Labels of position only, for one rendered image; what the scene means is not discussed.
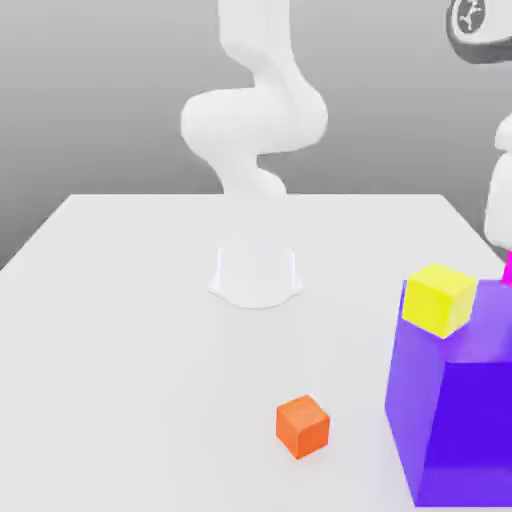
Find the large purple box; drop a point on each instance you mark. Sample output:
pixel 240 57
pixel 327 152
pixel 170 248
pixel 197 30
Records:
pixel 460 420

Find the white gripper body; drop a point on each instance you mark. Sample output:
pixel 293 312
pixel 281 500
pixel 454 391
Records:
pixel 500 208

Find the small orange cube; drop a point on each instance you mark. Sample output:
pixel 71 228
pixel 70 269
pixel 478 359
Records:
pixel 302 428

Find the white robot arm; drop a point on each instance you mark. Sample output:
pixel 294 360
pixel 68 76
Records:
pixel 256 120

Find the small magenta cube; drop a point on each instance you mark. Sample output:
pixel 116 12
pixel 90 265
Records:
pixel 508 270

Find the small yellow cube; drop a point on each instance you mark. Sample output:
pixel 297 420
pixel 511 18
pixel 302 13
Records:
pixel 436 300

